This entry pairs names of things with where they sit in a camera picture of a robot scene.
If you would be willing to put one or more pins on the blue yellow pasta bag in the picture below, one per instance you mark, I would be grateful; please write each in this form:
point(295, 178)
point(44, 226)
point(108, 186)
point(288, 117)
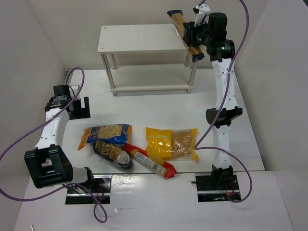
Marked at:
point(115, 134)

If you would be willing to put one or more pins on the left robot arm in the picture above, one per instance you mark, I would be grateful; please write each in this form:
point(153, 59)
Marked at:
point(47, 163)

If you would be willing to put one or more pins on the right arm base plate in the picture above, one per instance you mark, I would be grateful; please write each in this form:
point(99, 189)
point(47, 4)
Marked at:
point(207, 191)

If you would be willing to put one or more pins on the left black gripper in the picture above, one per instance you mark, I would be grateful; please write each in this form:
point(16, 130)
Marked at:
point(78, 114)

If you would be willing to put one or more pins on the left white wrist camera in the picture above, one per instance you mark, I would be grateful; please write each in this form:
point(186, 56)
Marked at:
point(74, 88)

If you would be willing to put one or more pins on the blue-ended spaghetti pack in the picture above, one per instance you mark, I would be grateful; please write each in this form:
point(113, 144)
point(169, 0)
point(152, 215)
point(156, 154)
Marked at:
point(176, 16)

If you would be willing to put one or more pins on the white two-tier shelf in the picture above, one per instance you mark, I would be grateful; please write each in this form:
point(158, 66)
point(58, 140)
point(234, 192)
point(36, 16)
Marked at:
point(140, 40)

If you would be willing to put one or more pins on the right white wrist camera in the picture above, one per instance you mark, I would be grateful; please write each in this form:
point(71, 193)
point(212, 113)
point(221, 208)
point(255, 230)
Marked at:
point(201, 10)

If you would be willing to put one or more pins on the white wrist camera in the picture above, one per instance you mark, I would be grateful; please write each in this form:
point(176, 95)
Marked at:
point(74, 88)
point(201, 10)

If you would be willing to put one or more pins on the red spaghetti pack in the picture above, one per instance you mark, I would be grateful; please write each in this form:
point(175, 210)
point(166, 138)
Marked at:
point(155, 164)

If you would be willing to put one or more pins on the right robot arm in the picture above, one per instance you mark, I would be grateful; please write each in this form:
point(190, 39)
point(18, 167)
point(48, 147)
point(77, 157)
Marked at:
point(226, 110)

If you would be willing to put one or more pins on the dark fusilli pasta bag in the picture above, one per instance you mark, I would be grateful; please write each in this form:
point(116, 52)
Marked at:
point(113, 154)

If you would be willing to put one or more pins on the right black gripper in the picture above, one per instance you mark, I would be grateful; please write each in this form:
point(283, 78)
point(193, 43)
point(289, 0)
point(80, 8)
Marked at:
point(189, 33)

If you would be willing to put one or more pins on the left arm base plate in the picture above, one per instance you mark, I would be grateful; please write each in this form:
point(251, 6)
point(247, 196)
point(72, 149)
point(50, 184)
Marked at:
point(101, 189)

